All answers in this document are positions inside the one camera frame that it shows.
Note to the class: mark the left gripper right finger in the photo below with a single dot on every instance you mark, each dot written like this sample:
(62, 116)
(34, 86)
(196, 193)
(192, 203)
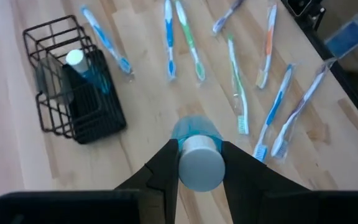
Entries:
(247, 177)

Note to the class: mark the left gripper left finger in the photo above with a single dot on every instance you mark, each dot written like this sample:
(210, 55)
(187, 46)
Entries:
(163, 168)

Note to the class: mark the small blue mouthwash bottle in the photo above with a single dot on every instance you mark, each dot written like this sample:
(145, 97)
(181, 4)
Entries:
(201, 165)
(77, 60)

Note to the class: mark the purple white toothbrush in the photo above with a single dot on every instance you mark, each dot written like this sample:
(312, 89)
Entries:
(225, 17)
(300, 105)

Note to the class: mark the green white toothbrush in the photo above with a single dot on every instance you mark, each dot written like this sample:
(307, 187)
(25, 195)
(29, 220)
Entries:
(236, 77)
(189, 39)

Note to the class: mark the orange white toothbrush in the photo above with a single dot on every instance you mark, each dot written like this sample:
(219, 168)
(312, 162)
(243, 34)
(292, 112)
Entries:
(269, 43)

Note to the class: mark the blue translucent plastic box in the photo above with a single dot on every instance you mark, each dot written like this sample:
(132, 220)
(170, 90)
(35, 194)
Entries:
(348, 37)

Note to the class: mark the black metal table frame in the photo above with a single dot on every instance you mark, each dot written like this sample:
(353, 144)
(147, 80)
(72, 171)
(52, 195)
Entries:
(353, 85)

